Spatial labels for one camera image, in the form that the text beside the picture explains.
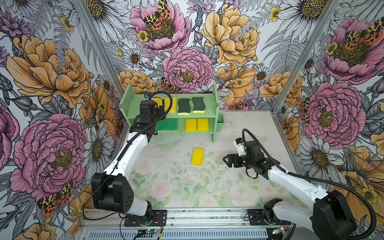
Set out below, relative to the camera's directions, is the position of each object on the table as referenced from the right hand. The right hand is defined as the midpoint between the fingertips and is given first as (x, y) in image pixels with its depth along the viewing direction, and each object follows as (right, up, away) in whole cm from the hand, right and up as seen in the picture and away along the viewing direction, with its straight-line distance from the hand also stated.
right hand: (230, 162), depth 84 cm
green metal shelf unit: (-22, +27, -2) cm, 35 cm away
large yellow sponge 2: (-18, +1, +11) cm, 21 cm away
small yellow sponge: (-22, +21, +9) cm, 32 cm away
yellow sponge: (-15, +21, +10) cm, 28 cm away
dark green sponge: (-26, +31, -1) cm, 40 cm away
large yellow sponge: (-31, +30, -2) cm, 43 cm away
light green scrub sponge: (-34, +21, +9) cm, 41 cm away
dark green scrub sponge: (-18, +32, 0) cm, 37 cm away
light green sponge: (-40, +21, +10) cm, 46 cm away
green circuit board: (-39, -28, -14) cm, 50 cm away
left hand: (-41, +28, -2) cm, 50 cm away
